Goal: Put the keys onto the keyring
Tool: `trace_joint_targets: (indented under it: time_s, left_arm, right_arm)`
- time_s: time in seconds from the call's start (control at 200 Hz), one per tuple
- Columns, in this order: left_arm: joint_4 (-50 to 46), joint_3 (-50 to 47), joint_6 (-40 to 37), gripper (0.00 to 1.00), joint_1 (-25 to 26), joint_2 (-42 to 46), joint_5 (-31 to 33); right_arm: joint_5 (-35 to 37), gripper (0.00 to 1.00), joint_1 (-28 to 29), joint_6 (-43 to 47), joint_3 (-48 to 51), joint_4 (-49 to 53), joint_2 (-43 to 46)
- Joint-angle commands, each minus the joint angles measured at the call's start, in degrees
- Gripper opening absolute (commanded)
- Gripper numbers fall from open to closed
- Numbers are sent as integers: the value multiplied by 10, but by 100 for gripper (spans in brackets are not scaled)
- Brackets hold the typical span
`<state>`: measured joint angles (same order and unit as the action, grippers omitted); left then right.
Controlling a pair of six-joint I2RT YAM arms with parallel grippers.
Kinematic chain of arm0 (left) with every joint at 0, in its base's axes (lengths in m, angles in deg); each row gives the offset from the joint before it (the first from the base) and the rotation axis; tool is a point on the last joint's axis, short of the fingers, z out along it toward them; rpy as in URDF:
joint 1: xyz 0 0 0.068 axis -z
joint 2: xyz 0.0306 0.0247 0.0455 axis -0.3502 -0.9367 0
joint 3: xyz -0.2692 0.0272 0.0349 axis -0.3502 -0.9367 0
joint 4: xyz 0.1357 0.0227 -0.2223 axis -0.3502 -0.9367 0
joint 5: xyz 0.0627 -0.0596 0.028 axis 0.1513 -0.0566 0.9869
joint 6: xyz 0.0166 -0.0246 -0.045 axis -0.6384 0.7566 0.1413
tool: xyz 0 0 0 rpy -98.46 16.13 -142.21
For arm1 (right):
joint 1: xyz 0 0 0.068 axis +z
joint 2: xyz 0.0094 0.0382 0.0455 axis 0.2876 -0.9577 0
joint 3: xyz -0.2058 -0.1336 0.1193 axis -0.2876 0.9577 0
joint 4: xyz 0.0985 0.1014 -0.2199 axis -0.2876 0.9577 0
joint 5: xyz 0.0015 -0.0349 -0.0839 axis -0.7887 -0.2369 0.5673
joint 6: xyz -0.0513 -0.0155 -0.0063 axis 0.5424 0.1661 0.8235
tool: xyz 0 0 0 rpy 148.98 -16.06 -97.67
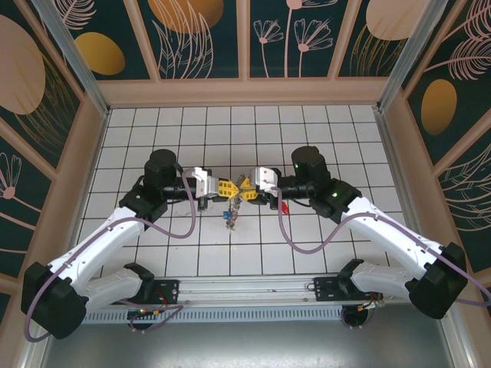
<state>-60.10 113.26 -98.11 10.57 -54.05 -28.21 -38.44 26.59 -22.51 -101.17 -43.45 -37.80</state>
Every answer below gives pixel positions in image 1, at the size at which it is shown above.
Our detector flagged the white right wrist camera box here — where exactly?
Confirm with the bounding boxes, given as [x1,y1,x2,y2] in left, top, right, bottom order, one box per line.
[249,166,282,197]

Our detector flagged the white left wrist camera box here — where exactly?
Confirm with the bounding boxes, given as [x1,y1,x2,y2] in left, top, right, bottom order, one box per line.
[190,166,219,199]

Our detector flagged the aluminium front rail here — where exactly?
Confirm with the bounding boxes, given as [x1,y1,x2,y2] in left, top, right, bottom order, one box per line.
[36,271,452,307]

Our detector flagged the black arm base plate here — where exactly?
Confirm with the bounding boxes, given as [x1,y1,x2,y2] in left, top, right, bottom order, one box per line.
[313,276,384,304]
[110,278,181,306]

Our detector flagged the steel key disc with rings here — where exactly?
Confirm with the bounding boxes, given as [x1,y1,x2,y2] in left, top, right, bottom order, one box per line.
[223,172,251,234]

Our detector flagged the aluminium side rail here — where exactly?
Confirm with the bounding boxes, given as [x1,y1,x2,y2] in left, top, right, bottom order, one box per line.
[374,108,450,277]

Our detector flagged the aluminium corner post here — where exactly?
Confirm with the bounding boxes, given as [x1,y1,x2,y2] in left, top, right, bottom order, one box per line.
[374,0,443,113]
[29,0,113,118]

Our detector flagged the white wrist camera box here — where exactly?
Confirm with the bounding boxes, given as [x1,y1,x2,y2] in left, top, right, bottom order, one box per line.
[249,166,282,197]
[190,166,219,199]

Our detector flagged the grey metal sheet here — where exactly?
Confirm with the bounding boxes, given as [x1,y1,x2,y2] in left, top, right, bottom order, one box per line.
[36,320,475,368]

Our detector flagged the slotted grey cable duct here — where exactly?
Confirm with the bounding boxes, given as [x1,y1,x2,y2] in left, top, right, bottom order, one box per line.
[82,307,348,324]

